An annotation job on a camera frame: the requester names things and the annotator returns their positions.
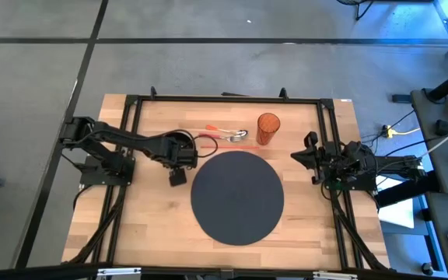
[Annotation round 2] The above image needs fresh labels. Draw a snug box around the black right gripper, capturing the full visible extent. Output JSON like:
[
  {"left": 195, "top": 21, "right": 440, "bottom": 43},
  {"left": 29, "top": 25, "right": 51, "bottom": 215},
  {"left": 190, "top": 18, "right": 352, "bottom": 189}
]
[{"left": 290, "top": 131, "right": 341, "bottom": 186}]

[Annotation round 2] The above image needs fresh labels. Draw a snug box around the orange translucent plastic cup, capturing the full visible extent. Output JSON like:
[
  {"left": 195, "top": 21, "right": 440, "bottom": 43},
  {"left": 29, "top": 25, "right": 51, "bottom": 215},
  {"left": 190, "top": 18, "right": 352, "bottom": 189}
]
[{"left": 255, "top": 112, "right": 282, "bottom": 146}]

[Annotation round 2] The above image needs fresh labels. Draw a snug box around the spoon with orange handle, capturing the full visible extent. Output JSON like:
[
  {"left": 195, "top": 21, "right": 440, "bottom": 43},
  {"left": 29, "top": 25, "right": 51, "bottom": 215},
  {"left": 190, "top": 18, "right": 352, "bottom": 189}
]
[{"left": 205, "top": 124, "right": 249, "bottom": 138}]

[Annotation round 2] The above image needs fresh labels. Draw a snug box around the round dark grey mat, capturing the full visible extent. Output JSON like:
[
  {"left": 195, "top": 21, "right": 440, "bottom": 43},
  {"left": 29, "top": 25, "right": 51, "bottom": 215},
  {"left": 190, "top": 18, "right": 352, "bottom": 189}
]
[{"left": 190, "top": 150, "right": 285, "bottom": 247}]

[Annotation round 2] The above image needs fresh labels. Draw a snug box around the dark grey desk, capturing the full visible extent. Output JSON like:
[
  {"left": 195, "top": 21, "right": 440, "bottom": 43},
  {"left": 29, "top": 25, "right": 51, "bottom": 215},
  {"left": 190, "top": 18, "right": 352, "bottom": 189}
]
[{"left": 410, "top": 88, "right": 448, "bottom": 195}]

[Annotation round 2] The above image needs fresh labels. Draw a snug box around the black chair base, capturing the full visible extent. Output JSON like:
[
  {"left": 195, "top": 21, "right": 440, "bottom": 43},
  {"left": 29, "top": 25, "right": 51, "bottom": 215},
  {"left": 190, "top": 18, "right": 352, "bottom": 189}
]
[{"left": 335, "top": 0, "right": 379, "bottom": 21}]

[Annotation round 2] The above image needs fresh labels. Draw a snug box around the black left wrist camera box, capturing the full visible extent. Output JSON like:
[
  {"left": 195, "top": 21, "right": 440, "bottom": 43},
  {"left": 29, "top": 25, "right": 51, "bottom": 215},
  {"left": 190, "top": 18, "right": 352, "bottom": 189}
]
[{"left": 168, "top": 168, "right": 188, "bottom": 187}]

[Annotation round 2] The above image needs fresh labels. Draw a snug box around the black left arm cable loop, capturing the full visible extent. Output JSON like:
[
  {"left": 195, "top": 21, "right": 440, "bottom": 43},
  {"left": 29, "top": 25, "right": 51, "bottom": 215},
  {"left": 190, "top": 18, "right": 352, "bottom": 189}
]
[{"left": 192, "top": 133, "right": 219, "bottom": 159}]

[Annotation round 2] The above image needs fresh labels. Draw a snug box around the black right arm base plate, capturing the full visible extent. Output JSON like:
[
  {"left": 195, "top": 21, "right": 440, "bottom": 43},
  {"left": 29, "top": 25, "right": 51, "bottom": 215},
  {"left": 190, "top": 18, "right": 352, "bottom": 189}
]
[{"left": 323, "top": 170, "right": 379, "bottom": 192}]

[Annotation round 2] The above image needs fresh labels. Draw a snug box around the black aluminium table frame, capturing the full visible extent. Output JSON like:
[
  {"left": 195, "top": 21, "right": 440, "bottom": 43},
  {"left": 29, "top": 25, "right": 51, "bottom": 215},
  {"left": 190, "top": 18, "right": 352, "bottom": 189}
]
[{"left": 61, "top": 86, "right": 393, "bottom": 274}]

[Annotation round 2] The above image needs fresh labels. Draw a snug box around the yellow power plug with cable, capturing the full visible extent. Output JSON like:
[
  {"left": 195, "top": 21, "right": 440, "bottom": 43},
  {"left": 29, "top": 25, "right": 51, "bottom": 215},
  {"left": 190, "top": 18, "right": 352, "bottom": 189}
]
[{"left": 386, "top": 124, "right": 420, "bottom": 139}]

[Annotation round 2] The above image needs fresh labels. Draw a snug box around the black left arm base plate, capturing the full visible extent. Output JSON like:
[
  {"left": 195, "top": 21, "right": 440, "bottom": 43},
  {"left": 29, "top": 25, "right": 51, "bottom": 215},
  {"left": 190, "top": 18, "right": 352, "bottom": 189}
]
[{"left": 78, "top": 154, "right": 136, "bottom": 187}]

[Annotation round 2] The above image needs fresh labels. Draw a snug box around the black floor cable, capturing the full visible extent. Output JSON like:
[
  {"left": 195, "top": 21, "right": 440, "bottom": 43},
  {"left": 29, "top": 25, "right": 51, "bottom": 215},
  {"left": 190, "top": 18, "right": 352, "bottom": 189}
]
[{"left": 360, "top": 109, "right": 416, "bottom": 145}]

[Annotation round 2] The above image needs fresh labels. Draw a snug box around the silver frame bracket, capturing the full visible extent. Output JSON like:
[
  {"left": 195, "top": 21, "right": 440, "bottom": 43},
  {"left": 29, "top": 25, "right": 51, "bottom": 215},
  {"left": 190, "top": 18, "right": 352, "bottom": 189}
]
[
  {"left": 312, "top": 270, "right": 359, "bottom": 280},
  {"left": 96, "top": 267, "right": 142, "bottom": 278}
]

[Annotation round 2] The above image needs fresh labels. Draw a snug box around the white cable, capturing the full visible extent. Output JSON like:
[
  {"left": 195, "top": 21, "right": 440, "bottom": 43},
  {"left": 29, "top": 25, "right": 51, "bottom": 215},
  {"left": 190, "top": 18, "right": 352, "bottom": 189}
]
[{"left": 419, "top": 119, "right": 448, "bottom": 159}]

